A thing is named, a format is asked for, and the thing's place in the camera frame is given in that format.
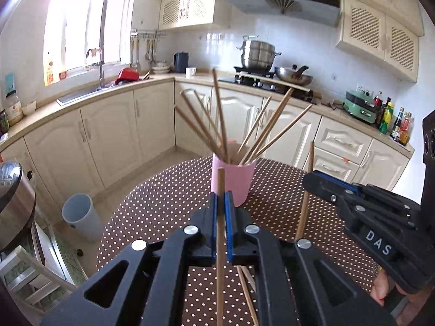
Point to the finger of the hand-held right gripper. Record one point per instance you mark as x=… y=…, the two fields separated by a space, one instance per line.
x=323 y=190

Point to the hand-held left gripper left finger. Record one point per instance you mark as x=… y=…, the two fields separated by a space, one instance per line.
x=213 y=225

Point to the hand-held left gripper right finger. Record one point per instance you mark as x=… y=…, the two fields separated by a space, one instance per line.
x=230 y=225

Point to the wooden chopstick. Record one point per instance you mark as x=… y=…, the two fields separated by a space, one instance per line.
x=221 y=295
x=309 y=163

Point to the pink cup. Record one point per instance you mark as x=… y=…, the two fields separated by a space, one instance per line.
x=234 y=183

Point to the pile of chopsticks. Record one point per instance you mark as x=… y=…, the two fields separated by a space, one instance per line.
x=246 y=292

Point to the bunch of chopsticks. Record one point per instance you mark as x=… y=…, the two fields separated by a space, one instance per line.
x=219 y=108

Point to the person's right hand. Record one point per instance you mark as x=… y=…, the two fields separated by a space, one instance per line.
x=382 y=287

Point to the brown polka-dot tablecloth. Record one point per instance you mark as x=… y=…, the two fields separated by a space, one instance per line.
x=163 y=203

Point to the small brown object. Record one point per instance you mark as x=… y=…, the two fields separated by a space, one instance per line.
x=332 y=103

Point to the green electric cooker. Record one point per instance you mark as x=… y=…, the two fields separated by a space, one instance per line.
x=360 y=107

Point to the green bottle yellow label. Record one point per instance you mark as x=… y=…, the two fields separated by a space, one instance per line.
x=386 y=119

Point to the dark sauce bottle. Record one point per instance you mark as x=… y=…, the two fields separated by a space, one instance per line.
x=397 y=125

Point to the red-label sauce bottle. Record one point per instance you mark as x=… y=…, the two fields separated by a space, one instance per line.
x=405 y=130

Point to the dark soda bottle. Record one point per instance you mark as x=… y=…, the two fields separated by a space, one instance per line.
x=378 y=101

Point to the metal wok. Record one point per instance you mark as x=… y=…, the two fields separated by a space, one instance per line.
x=294 y=78

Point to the black glass stove top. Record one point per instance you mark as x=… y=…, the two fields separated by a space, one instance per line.
x=265 y=86

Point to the cream lower cabinets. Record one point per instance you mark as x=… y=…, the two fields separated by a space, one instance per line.
x=112 y=142

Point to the grey trash bin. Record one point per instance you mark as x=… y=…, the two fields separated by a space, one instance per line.
x=81 y=220

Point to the black induction cooker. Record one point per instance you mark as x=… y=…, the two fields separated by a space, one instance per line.
x=253 y=70

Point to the stainless steel steamer pot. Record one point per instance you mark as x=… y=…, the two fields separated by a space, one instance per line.
x=258 y=54

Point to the white cup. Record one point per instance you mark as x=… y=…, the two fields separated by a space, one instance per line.
x=190 y=72

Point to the cream lattice-door cabinet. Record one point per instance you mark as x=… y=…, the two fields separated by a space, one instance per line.
x=197 y=6
x=377 y=37

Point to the dark blue kettle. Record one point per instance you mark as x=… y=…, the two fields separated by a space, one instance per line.
x=181 y=62

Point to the stack of white dishes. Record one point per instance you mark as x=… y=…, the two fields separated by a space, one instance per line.
x=161 y=68

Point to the red bowl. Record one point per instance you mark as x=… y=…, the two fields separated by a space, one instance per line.
x=126 y=74

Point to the stainless steel sink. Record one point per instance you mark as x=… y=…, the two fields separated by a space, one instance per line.
x=88 y=91

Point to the hanging metal spatula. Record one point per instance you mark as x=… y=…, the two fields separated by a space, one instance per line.
x=151 y=52

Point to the metal sink faucet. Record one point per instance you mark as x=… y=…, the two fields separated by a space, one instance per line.
x=101 y=74

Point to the hanging metal ladle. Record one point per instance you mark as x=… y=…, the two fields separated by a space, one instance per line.
x=135 y=54

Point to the white wooden chair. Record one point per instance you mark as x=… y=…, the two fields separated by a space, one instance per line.
x=30 y=278

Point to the range hood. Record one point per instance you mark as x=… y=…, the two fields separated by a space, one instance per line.
x=282 y=1

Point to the silver rice cooker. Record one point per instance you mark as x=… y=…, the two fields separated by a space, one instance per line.
x=15 y=207

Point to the small red jar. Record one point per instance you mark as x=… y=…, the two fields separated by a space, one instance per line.
x=62 y=75

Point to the white bowl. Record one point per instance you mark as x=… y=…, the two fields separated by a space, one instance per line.
x=29 y=108

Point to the orange bottle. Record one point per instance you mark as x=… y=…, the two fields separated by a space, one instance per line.
x=50 y=73

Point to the glass jar white label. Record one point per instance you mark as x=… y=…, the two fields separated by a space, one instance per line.
x=14 y=110

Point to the dark jar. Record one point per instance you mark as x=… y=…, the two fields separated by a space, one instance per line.
x=4 y=122

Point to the kitchen window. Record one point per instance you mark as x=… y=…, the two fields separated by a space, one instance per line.
x=78 y=20

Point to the teal box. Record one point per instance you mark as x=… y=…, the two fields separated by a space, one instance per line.
x=10 y=81

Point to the white wall outlet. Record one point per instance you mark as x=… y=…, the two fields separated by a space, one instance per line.
x=365 y=87

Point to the wall utensil rail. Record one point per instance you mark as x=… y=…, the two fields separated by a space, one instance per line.
x=149 y=34

